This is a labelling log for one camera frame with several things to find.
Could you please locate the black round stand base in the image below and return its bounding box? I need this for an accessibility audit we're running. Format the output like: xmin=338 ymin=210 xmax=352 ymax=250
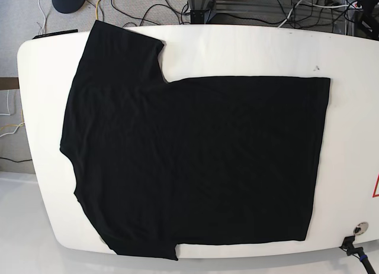
xmin=52 ymin=0 xmax=86 ymax=14

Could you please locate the right table grommet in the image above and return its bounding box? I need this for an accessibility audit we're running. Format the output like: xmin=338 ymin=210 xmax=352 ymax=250
xmin=354 ymin=222 xmax=369 ymax=236

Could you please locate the red warning sticker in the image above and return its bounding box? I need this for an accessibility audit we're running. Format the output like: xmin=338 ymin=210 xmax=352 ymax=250
xmin=372 ymin=176 xmax=379 ymax=198

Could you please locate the yellow cable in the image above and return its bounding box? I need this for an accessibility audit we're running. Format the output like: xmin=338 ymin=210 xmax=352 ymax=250
xmin=95 ymin=0 xmax=111 ymax=22

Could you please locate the black clamp with cable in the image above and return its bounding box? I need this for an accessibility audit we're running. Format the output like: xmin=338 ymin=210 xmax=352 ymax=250
xmin=339 ymin=236 xmax=376 ymax=274

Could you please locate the aluminium frame post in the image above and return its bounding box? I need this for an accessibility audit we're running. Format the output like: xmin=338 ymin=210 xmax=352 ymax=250
xmin=187 ymin=0 xmax=216 ymax=24

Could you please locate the white cable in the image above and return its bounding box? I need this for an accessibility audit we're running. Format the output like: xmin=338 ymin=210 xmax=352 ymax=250
xmin=277 ymin=0 xmax=347 ymax=28

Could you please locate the black T-shirt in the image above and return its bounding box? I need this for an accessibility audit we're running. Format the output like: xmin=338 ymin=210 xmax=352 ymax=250
xmin=60 ymin=21 xmax=330 ymax=260

